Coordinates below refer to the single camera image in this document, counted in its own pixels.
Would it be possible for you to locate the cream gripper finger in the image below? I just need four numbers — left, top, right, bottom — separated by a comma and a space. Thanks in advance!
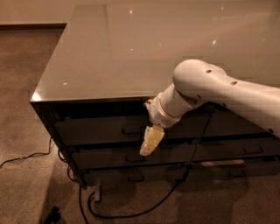
140, 125, 165, 156

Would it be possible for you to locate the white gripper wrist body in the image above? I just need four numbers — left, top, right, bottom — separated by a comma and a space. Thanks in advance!
145, 94, 180, 129

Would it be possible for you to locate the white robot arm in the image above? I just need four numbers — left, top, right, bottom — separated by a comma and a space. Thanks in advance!
140, 59, 280, 156

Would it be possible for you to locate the grey drawer cabinet counter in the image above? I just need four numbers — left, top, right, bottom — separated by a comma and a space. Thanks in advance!
31, 0, 280, 186

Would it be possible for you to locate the black floor plug box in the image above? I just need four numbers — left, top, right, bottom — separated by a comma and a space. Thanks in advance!
43, 206, 60, 224

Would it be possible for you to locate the thick black floor cable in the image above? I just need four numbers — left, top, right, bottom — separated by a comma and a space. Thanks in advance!
78, 165, 190, 224

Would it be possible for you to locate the thin black floor cable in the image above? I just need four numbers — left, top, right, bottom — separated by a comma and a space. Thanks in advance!
0, 137, 53, 169

